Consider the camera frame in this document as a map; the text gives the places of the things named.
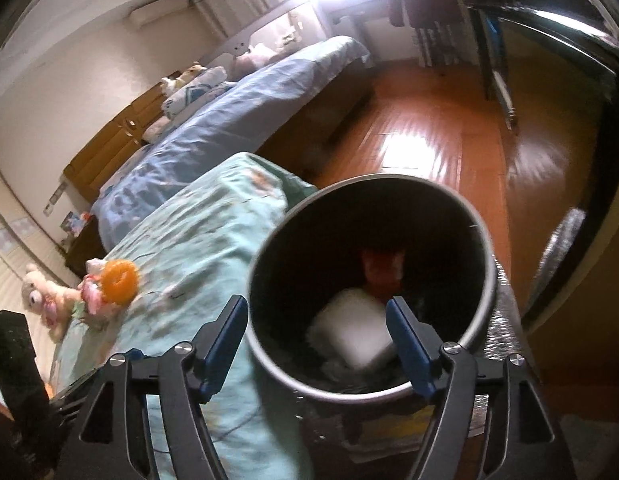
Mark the wooden headboard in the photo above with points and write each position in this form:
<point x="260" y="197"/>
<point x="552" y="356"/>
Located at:
<point x="113" y="144"/>

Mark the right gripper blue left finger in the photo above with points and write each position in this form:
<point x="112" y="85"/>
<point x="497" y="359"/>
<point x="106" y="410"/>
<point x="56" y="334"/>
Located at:
<point x="217" y="345"/>

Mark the white black trash bin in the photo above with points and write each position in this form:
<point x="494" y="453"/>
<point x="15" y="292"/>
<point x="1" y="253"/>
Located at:
<point x="320" y="282"/>

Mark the white wall air conditioner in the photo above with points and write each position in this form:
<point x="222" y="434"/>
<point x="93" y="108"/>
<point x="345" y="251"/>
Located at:
<point x="155" y="10"/>

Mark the blue white pillow stack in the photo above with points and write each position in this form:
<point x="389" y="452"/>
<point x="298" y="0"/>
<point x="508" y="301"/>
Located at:
<point x="178" y="108"/>

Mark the dark wooden nightstand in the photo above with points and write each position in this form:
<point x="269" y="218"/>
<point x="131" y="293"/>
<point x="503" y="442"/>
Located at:
<point x="85" y="247"/>

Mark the red snack wrapper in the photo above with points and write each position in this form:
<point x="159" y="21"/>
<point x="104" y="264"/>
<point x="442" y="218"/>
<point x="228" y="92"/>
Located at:
<point x="384" y="273"/>

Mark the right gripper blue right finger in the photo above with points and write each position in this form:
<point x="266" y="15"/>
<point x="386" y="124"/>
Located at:
<point x="417" y="346"/>

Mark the black sideboard cabinet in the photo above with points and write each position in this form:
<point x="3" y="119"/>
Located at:
<point x="553" y="68"/>

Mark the grey bed guard rail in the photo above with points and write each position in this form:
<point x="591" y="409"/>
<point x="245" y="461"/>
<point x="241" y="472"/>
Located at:
<point x="280" y="32"/>

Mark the plush toys on pillows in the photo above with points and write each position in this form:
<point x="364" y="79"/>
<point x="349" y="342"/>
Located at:
<point x="171" y="84"/>

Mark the bed with blue sheet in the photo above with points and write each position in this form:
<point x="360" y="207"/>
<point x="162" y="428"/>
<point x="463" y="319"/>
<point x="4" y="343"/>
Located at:
<point x="241" y="119"/>

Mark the white foam block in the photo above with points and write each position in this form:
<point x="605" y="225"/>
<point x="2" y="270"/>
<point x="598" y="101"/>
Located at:
<point x="352" y="329"/>

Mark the orange white plastic bag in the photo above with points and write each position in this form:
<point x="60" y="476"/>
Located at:
<point x="95" y="310"/>

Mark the cream teddy bear pink heart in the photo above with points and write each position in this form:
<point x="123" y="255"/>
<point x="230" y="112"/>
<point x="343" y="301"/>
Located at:
<point x="53" y="303"/>

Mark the floral teal tablecloth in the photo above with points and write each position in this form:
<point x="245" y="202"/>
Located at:
<point x="193" y="253"/>

